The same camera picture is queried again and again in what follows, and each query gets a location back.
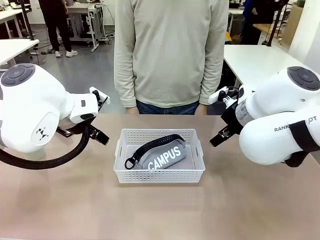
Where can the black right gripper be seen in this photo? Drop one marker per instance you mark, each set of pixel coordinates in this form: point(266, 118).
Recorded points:
point(231, 120)

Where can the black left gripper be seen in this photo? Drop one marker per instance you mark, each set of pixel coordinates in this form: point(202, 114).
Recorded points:
point(82, 128)

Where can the grey CAMPUS zipper pouch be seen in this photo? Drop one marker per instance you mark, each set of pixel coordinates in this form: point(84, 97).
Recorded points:
point(162, 156)

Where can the person's right forearm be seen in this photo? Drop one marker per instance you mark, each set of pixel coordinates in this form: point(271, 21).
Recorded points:
point(123, 80)

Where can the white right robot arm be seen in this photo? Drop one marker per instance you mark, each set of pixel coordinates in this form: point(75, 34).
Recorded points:
point(270, 100)

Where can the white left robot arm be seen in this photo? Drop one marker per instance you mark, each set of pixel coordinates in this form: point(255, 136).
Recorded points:
point(25, 105)

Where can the person's left forearm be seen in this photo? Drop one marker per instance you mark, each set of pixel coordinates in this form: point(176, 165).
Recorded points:
point(212, 80)

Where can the white perforated plastic basket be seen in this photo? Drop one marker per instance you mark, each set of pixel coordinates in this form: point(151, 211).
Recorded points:
point(160, 175)

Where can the person's left hand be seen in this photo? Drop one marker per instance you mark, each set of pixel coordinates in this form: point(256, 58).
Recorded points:
point(203, 110)

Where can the person's right hand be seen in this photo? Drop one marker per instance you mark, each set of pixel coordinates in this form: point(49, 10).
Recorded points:
point(131, 111)

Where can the large white table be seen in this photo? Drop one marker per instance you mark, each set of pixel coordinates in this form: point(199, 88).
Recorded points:
point(257, 62)

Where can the person in beige sweater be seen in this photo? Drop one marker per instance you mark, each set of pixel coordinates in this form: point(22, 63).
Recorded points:
point(170, 50)

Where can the white side table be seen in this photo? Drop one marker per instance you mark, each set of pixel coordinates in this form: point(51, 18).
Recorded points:
point(12, 48)

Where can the background person in black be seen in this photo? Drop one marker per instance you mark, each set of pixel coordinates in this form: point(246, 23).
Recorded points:
point(56, 22)

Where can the wooden workbench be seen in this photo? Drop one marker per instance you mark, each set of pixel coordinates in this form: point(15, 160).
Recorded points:
point(267, 27)

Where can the white background desk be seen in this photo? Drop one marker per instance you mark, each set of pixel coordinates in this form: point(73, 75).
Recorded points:
point(82, 15)

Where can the black stand pole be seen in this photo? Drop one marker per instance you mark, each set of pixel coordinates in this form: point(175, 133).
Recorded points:
point(275, 27)

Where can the background person in blue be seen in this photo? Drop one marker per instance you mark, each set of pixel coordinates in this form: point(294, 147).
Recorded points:
point(255, 17)

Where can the brown cardboard panel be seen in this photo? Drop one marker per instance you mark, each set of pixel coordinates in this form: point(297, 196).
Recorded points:
point(295, 22)

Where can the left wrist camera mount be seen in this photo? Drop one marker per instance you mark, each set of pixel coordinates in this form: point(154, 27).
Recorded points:
point(100, 98)

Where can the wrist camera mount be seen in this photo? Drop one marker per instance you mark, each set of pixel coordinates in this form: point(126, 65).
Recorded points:
point(100, 98)
point(216, 96)

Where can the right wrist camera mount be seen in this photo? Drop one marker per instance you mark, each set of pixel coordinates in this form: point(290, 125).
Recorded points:
point(216, 96)

